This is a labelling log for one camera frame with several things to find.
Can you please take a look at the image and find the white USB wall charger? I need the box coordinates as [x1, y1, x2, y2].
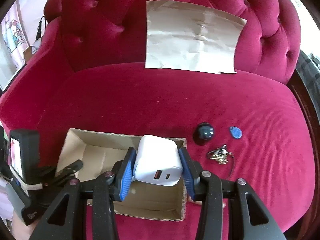
[133, 135, 183, 187]

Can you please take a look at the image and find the blue key fob tag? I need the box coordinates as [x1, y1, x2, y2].
[229, 126, 242, 139]

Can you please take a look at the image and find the crimson velvet tufted sofa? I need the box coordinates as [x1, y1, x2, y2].
[1, 0, 315, 231]

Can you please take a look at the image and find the small cardboard box background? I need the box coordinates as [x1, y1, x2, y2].
[23, 38, 41, 63]

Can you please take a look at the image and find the brown paper sheet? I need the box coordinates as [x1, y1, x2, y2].
[145, 0, 247, 74]

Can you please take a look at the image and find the cartoon cat poster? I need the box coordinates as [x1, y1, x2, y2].
[2, 17, 28, 68]

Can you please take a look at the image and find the metal keychain with charms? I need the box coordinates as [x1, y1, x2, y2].
[206, 144, 235, 180]

